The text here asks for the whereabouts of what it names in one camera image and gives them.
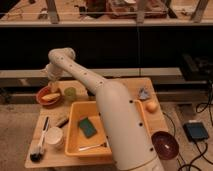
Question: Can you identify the black foot pedal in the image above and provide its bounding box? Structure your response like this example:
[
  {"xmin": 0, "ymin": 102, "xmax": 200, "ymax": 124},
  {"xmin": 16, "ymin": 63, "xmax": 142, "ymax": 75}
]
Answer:
[{"xmin": 183, "ymin": 122, "xmax": 209, "ymax": 142}]

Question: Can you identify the black and white dish brush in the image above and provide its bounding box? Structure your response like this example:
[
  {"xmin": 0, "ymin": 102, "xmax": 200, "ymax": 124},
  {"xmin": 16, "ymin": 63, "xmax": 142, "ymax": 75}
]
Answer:
[{"xmin": 30, "ymin": 117, "xmax": 49, "ymax": 162}]

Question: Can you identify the yellow banana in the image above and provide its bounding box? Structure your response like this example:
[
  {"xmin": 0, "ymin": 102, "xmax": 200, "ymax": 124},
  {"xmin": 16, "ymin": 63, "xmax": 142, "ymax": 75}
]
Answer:
[{"xmin": 41, "ymin": 93, "xmax": 60, "ymax": 101}]

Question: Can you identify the metal fork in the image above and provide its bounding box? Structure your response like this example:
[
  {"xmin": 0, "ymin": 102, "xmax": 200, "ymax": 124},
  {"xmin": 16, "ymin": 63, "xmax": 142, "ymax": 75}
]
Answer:
[{"xmin": 78, "ymin": 142, "xmax": 107, "ymax": 151}]

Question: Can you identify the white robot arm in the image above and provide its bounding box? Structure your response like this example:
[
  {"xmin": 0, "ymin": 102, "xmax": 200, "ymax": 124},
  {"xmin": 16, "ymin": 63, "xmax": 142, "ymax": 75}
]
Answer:
[{"xmin": 46, "ymin": 48, "xmax": 164, "ymax": 171}]

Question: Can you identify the dark maroon bowl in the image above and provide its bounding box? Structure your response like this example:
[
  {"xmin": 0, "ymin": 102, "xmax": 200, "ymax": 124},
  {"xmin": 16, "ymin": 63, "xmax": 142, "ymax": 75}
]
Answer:
[{"xmin": 151, "ymin": 131, "xmax": 179, "ymax": 160}]

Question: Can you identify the black cable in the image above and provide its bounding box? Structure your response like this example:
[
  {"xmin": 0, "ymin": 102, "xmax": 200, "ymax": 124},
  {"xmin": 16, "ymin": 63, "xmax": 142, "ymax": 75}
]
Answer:
[{"xmin": 162, "ymin": 79, "xmax": 213, "ymax": 171}]

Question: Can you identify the white paper cup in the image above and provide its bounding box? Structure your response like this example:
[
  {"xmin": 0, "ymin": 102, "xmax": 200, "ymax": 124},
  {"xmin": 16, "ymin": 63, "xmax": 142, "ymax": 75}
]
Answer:
[{"xmin": 45, "ymin": 127, "xmax": 64, "ymax": 149}]

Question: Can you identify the yellow plastic tray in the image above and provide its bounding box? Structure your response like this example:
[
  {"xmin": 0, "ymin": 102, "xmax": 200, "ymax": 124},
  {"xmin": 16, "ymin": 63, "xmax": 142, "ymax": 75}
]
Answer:
[{"xmin": 65, "ymin": 100, "xmax": 151, "ymax": 158}]

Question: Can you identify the green cup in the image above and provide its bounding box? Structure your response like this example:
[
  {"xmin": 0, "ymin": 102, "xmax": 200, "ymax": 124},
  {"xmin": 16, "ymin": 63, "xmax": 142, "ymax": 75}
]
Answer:
[{"xmin": 64, "ymin": 87, "xmax": 76, "ymax": 102}]

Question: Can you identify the red bowl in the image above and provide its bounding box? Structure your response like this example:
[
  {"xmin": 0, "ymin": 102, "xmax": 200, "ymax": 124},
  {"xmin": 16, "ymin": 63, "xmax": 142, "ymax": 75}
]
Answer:
[{"xmin": 36, "ymin": 86, "xmax": 61, "ymax": 106}]

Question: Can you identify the green sponge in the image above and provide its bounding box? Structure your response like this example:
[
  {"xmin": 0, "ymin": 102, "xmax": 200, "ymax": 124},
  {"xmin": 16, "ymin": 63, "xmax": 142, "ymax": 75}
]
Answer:
[{"xmin": 78, "ymin": 118, "xmax": 97, "ymax": 138}]

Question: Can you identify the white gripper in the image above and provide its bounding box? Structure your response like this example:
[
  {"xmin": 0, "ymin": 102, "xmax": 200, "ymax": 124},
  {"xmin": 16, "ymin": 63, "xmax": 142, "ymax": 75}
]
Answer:
[{"xmin": 45, "ymin": 63, "xmax": 62, "ymax": 93}]

